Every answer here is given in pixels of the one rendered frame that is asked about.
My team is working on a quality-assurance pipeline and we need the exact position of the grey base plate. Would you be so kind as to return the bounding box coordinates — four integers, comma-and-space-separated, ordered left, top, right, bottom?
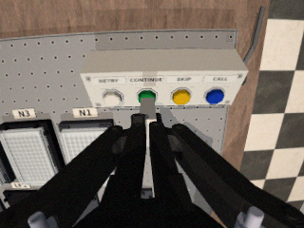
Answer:
0, 28, 238, 165

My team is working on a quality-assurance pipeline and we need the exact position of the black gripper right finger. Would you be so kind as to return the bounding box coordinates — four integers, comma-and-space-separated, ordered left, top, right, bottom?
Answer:
147, 98, 304, 228

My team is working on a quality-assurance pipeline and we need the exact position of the grey button panel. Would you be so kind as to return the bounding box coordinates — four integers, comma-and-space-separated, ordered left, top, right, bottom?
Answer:
80, 6, 266, 108

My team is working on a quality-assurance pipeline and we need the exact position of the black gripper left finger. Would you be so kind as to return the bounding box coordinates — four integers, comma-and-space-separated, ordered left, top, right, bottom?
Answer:
0, 98, 148, 228

